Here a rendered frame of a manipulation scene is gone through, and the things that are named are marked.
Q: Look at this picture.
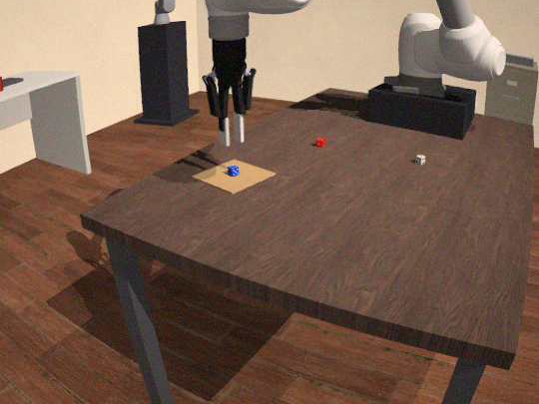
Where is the blue die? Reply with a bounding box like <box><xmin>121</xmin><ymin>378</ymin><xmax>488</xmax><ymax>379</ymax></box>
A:
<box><xmin>228</xmin><ymin>165</ymin><xmax>240</xmax><ymax>177</ymax></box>

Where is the tan square mat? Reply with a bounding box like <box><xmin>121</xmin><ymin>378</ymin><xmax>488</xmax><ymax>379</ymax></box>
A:
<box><xmin>192</xmin><ymin>160</ymin><xmax>275</xmax><ymax>195</ymax></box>

